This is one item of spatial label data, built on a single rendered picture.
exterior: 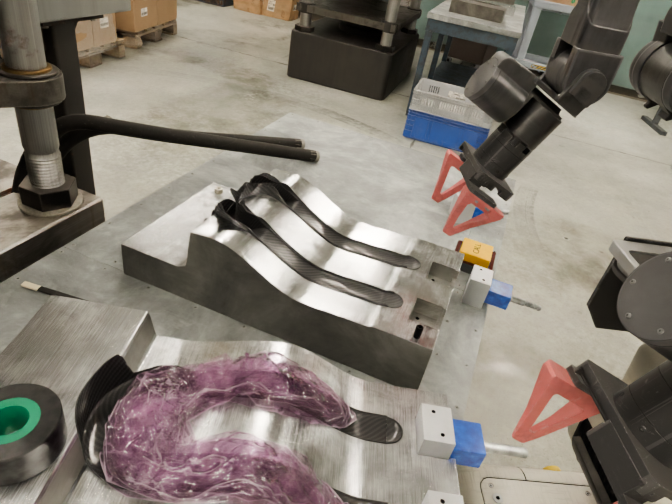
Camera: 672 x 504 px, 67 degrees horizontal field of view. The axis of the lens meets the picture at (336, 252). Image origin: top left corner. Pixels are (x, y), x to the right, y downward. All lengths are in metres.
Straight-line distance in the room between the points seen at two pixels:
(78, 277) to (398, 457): 0.56
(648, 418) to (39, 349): 0.56
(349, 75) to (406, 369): 4.07
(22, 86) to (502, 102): 0.73
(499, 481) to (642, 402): 1.00
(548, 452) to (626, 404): 1.49
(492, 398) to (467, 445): 1.33
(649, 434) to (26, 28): 0.94
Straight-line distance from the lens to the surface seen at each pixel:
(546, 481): 1.45
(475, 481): 1.36
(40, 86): 0.98
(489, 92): 0.68
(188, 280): 0.80
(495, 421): 1.89
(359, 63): 4.61
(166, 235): 0.87
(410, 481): 0.60
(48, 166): 1.06
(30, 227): 1.06
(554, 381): 0.45
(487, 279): 0.92
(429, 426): 0.61
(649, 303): 0.34
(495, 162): 0.72
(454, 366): 0.81
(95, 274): 0.90
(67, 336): 0.63
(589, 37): 0.70
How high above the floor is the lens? 1.34
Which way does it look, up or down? 34 degrees down
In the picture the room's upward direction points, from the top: 11 degrees clockwise
